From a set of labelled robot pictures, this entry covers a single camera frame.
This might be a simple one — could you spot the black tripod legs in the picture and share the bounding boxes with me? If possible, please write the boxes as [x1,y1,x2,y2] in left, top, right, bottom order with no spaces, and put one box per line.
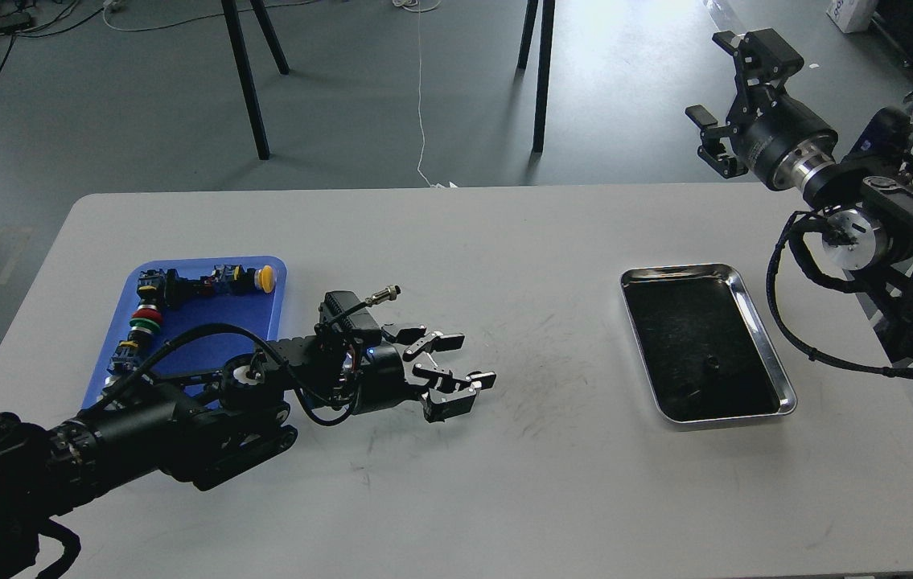
[220,0,291,160]
[516,1,557,155]

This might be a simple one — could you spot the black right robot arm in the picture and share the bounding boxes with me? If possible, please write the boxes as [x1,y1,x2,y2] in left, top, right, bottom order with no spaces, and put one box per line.
[685,28,913,379]

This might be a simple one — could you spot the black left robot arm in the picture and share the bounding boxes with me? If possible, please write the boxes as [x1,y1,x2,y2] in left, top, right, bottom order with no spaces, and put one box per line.
[0,286,496,578]

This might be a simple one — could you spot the black tripod legs left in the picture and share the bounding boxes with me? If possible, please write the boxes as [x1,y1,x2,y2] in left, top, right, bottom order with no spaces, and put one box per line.
[220,0,291,160]

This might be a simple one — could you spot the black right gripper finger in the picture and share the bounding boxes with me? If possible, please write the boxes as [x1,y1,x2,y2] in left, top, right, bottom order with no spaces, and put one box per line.
[685,104,749,179]
[711,29,805,121]

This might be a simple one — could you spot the black tripod legs right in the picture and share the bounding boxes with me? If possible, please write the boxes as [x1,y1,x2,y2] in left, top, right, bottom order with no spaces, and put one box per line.
[516,1,557,155]

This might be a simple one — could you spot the blue black switch base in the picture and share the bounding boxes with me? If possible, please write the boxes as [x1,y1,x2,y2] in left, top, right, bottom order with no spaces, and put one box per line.
[107,331,148,377]

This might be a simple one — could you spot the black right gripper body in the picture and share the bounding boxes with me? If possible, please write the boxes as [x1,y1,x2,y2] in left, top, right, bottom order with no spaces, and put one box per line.
[734,94,838,191]

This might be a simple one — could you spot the blue plastic tray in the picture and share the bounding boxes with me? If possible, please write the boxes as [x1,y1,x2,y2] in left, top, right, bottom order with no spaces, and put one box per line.
[81,256,288,411]

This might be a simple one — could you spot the yellow push button switch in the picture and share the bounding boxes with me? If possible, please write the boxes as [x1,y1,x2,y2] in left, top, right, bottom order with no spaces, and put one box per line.
[211,265,276,294]

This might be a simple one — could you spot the green push button switch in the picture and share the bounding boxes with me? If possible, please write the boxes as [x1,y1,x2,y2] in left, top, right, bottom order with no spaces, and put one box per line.
[130,318,161,335]

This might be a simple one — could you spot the red push button switch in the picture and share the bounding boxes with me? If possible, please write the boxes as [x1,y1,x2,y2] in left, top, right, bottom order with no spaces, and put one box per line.
[131,305,163,326]

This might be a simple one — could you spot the white cardboard box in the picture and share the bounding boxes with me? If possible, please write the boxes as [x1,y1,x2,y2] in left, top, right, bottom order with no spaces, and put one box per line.
[825,0,879,35]

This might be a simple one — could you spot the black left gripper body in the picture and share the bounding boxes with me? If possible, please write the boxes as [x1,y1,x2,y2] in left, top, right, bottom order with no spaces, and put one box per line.
[350,342,409,415]

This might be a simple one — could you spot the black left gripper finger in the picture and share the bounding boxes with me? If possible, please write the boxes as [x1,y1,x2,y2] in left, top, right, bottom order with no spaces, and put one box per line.
[382,325,466,360]
[412,363,497,424]

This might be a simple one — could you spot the silver metal tray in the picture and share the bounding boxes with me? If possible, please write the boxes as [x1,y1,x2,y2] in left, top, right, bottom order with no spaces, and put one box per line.
[620,263,798,428]

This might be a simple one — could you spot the white floor cable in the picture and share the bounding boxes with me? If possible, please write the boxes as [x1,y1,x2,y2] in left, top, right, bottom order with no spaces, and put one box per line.
[390,0,457,189]

